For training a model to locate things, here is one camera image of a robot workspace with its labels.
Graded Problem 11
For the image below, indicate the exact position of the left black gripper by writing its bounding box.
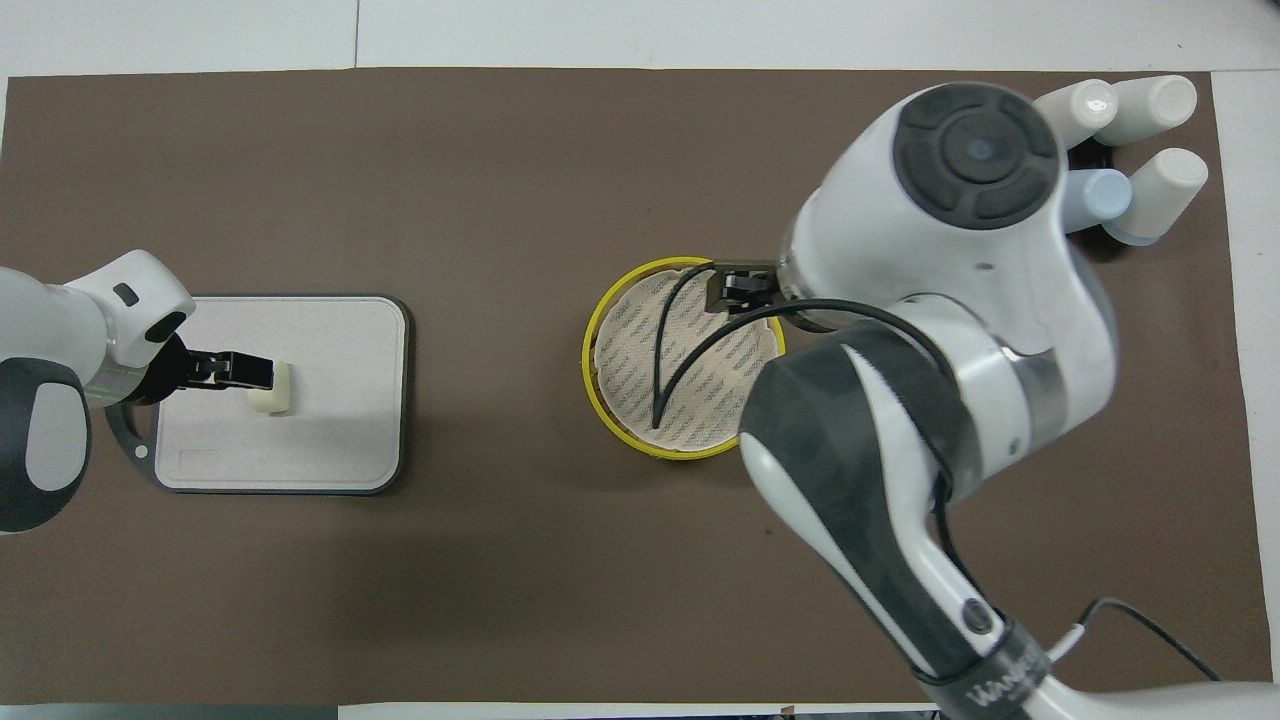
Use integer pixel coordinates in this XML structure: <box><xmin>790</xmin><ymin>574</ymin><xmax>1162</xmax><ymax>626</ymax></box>
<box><xmin>128</xmin><ymin>334</ymin><xmax>277</xmax><ymax>407</ymax></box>

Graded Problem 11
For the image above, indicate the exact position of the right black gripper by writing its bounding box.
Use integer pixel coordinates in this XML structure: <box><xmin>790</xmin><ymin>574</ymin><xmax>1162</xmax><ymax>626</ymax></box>
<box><xmin>706</xmin><ymin>259</ymin><xmax>782</xmax><ymax>314</ymax></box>

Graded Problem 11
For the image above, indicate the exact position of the white steamed bun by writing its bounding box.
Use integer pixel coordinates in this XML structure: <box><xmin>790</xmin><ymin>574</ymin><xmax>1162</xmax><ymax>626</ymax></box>
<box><xmin>248</xmin><ymin>360</ymin><xmax>294</xmax><ymax>416</ymax></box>

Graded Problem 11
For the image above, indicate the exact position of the white mesh steamer liner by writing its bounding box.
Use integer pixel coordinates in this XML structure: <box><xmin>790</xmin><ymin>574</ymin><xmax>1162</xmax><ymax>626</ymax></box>
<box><xmin>594</xmin><ymin>268</ymin><xmax>784</xmax><ymax>452</ymax></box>

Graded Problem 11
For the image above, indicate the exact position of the yellow rimmed bamboo steamer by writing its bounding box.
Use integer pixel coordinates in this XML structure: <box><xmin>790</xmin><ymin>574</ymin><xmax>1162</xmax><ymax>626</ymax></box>
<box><xmin>582</xmin><ymin>256</ymin><xmax>788</xmax><ymax>462</ymax></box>

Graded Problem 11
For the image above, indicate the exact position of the white cutting board grey rim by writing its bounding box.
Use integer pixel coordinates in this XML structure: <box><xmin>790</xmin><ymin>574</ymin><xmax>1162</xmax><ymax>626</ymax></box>
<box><xmin>104</xmin><ymin>293</ymin><xmax>413</xmax><ymax>497</ymax></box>

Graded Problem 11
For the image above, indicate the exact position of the brown table mat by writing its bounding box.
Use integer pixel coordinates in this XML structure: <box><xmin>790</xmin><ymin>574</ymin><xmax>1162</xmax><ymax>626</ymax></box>
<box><xmin>0</xmin><ymin>68</ymin><xmax>1273</xmax><ymax>707</ymax></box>

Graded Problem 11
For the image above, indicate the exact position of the light blue plastic bottle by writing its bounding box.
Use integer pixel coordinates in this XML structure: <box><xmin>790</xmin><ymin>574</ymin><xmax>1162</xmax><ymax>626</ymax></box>
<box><xmin>1064</xmin><ymin>167</ymin><xmax>1134</xmax><ymax>235</ymax></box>

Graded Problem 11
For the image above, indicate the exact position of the white bottle with glare spot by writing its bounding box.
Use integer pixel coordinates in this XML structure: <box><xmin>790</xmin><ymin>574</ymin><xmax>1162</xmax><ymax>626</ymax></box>
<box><xmin>1034</xmin><ymin>79</ymin><xmax>1120</xmax><ymax>153</ymax></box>

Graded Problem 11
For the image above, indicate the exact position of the white bottle blue base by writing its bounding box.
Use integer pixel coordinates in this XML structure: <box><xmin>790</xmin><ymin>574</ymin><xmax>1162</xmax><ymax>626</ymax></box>
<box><xmin>1102</xmin><ymin>147</ymin><xmax>1210</xmax><ymax>245</ymax></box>

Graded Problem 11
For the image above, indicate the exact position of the white plastic bottle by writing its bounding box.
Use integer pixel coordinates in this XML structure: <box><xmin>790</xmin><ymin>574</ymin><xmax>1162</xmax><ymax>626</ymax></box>
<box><xmin>1094</xmin><ymin>74</ymin><xmax>1199</xmax><ymax>147</ymax></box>

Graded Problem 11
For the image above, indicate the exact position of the black velcro strap white print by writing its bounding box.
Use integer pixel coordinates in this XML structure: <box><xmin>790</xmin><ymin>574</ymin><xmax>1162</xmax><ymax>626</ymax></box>
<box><xmin>914</xmin><ymin>614</ymin><xmax>1053</xmax><ymax>717</ymax></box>

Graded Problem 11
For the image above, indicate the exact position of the thin black cable white plug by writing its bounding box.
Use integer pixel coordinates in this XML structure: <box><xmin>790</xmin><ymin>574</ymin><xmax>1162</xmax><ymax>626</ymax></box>
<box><xmin>1048</xmin><ymin>597</ymin><xmax>1227</xmax><ymax>683</ymax></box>

